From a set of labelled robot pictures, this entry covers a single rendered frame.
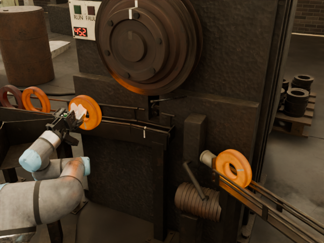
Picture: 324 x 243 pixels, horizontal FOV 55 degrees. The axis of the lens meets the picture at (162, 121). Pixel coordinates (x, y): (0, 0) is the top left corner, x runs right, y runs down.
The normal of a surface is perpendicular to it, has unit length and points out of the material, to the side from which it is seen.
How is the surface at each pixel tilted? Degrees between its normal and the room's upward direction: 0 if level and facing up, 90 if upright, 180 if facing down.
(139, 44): 90
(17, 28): 90
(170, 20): 59
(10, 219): 48
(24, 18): 90
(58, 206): 74
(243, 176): 89
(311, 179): 0
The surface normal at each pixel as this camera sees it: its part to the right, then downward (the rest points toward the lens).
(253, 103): 0.00, -0.88
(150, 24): -0.42, 0.42
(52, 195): 0.52, -0.45
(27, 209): 0.19, -0.03
